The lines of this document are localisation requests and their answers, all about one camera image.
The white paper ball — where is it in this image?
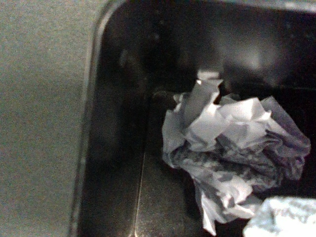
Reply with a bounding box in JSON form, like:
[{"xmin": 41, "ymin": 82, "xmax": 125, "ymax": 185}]
[{"xmin": 162, "ymin": 71, "xmax": 311, "ymax": 235}]

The black square bin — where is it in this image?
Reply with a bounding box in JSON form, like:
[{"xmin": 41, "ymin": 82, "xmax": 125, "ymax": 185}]
[{"xmin": 69, "ymin": 0, "xmax": 316, "ymax": 237}]

